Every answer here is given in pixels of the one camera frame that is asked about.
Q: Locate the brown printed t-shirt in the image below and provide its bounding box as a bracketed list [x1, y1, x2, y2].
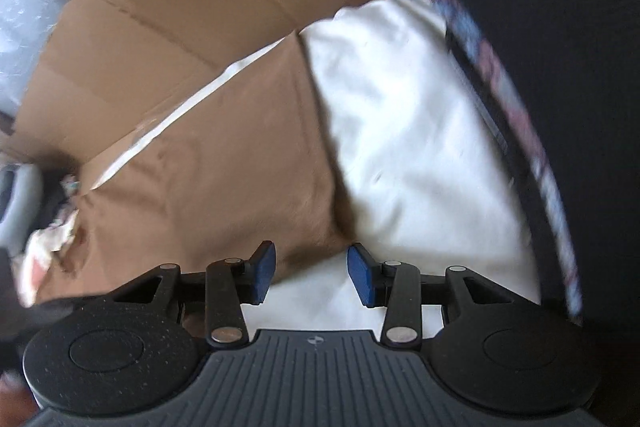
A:
[37, 34, 354, 302]

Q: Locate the cream bear print blanket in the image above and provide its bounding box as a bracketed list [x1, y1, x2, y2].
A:
[8, 0, 544, 343]

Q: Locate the black cloth under neck pillow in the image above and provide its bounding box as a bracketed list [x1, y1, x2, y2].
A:
[36, 169, 79, 229]

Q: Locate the grey neck pillow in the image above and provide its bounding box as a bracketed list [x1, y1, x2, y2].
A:
[1, 164, 43, 258]

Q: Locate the flattened brown cardboard box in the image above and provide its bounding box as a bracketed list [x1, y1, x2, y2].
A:
[1, 0, 370, 165]

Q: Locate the black folded garment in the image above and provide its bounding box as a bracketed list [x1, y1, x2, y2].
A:
[430, 0, 639, 426]

